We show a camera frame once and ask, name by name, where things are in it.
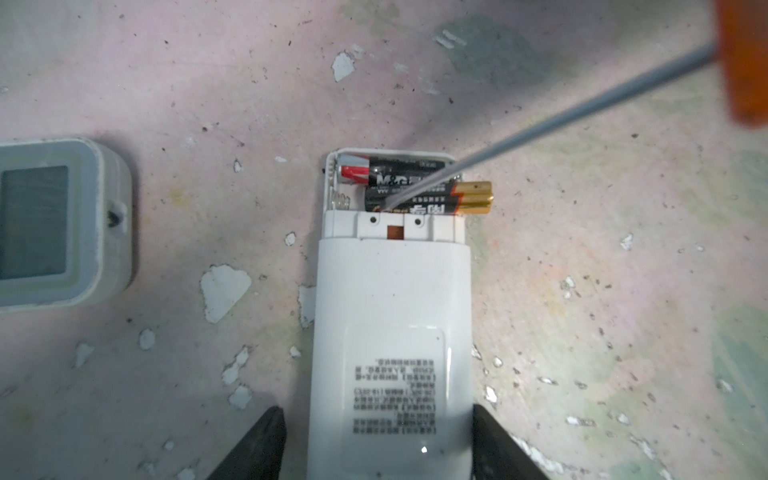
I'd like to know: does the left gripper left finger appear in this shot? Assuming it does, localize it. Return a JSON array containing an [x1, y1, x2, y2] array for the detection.
[[207, 406, 287, 480]]

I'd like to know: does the white air conditioner remote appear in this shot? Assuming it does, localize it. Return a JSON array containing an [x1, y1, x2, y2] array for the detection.
[[307, 147, 473, 479]]

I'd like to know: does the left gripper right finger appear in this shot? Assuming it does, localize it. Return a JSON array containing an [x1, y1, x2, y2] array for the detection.
[[472, 404, 548, 480]]

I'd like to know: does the grey buttoned remote control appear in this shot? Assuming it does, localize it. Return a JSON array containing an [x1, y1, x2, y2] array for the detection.
[[1, 137, 133, 313]]

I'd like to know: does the orange black screwdriver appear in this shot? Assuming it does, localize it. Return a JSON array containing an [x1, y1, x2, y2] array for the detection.
[[380, 1, 767, 211]]

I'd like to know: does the black gold AAA battery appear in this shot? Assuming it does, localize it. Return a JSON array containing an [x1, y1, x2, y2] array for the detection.
[[364, 181, 494, 215]]

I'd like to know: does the black red AAA battery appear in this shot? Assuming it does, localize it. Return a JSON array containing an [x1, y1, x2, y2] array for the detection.
[[337, 153, 446, 186]]

